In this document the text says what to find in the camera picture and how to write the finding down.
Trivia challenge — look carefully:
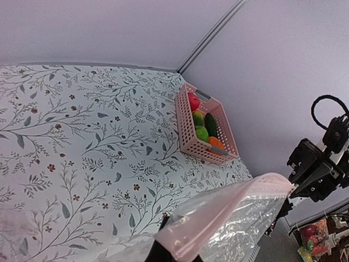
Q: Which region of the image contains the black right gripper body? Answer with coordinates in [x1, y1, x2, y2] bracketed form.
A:
[287, 138, 348, 202]

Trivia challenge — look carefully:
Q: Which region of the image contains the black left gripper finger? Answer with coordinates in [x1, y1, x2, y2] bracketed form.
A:
[146, 216, 175, 262]

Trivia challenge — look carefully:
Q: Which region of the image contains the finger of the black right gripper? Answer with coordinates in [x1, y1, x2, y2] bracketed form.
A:
[290, 163, 327, 199]

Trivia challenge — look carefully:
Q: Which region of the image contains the clear zip top bag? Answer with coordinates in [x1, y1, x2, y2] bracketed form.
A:
[1, 169, 294, 261]

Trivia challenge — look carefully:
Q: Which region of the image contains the green toy apple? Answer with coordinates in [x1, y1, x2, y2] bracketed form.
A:
[195, 126, 209, 142]

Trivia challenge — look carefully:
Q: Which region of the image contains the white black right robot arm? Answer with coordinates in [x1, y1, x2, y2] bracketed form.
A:
[287, 94, 348, 202]

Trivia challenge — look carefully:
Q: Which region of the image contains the bag of toy food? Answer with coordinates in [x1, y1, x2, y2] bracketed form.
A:
[298, 218, 332, 261]

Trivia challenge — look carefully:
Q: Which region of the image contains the orange toy fruit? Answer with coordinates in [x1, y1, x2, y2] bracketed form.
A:
[208, 136, 224, 150]

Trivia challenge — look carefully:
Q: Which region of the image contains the floral patterned table mat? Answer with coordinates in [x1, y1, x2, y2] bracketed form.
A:
[1, 64, 251, 261]

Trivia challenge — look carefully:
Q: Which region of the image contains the pink perforated plastic basket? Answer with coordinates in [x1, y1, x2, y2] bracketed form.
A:
[174, 84, 239, 165]

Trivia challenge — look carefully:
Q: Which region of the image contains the dark green toy cucumber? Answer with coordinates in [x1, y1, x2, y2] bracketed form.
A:
[204, 113, 218, 138]

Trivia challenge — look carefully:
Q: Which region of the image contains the green yellow toy mango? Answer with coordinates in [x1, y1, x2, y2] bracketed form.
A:
[192, 110, 205, 126]

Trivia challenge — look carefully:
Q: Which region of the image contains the red toy apple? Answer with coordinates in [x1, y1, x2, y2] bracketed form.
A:
[188, 92, 200, 111]

